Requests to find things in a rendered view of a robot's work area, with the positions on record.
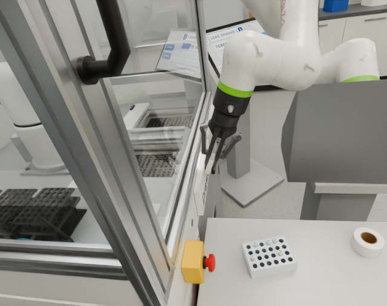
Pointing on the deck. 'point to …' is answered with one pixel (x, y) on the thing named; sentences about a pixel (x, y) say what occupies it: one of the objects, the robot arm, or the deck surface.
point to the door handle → (113, 60)
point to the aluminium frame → (89, 164)
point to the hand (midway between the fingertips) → (209, 164)
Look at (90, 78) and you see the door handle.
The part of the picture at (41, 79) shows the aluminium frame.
